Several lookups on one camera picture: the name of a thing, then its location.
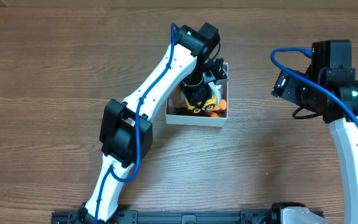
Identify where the yellow toy truck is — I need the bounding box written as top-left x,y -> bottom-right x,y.
185,95 -> 218,114

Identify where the left blue cable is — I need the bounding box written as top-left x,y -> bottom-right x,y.
93,22 -> 217,224

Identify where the white plush duck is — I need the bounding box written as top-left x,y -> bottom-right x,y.
204,82 -> 227,118

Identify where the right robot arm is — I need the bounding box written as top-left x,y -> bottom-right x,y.
270,40 -> 358,223

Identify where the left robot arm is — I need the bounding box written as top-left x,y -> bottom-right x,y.
78,23 -> 228,223

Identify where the blue cable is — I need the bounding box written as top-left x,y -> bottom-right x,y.
93,22 -> 217,224
270,47 -> 358,166

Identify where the brown plush toy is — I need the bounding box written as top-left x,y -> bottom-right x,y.
170,89 -> 186,108

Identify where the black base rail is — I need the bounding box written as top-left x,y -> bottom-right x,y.
50,209 -> 326,224

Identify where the right blue cable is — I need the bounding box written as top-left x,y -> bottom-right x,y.
270,47 -> 358,166

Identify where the white square cardboard box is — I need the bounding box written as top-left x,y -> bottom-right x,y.
165,62 -> 229,128

